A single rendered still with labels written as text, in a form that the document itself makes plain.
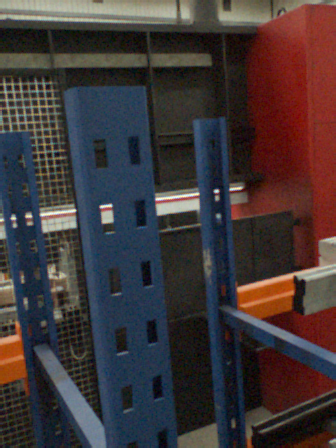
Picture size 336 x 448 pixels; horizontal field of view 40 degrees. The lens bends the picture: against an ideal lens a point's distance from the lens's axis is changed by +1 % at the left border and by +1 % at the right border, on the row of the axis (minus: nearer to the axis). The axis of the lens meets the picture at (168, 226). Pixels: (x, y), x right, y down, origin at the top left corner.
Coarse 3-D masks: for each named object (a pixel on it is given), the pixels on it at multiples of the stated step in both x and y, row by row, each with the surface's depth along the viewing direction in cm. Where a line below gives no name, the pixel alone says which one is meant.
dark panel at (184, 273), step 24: (264, 216) 227; (288, 216) 234; (168, 240) 209; (192, 240) 214; (240, 240) 224; (264, 240) 230; (288, 240) 236; (168, 264) 210; (192, 264) 215; (240, 264) 226; (264, 264) 232; (288, 264) 238; (168, 288) 211; (192, 288) 217; (168, 312) 213; (192, 312) 218; (120, 336) 204
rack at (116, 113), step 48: (96, 96) 34; (144, 96) 36; (0, 144) 75; (144, 144) 36; (0, 192) 76; (96, 192) 35; (144, 192) 37; (96, 240) 35; (144, 240) 37; (48, 288) 81; (96, 288) 36; (144, 288) 38; (48, 336) 84; (96, 336) 38; (144, 336) 38; (0, 384) 77; (48, 384) 74; (144, 384) 39; (48, 432) 86; (96, 432) 55; (144, 432) 39
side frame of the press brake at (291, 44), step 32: (288, 32) 226; (320, 32) 218; (256, 64) 252; (288, 64) 229; (320, 64) 221; (256, 96) 256; (288, 96) 232; (320, 96) 223; (256, 128) 261; (288, 128) 236; (320, 128) 225; (256, 160) 265; (288, 160) 239; (320, 160) 228; (256, 192) 270; (288, 192) 243; (320, 192) 230; (320, 224) 232; (320, 256) 235; (288, 320) 260; (320, 320) 240; (288, 384) 269; (320, 384) 245
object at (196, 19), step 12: (192, 0) 241; (204, 0) 239; (216, 0) 242; (180, 12) 225; (192, 12) 243; (204, 12) 240; (216, 12) 242; (192, 24) 241; (204, 24) 238; (216, 24) 240
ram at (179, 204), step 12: (216, 192) 270; (240, 192) 277; (156, 204) 255; (168, 204) 258; (180, 204) 261; (192, 204) 264; (48, 216) 232; (60, 216) 234; (72, 216) 237; (108, 216) 245; (0, 228) 223; (60, 228) 235
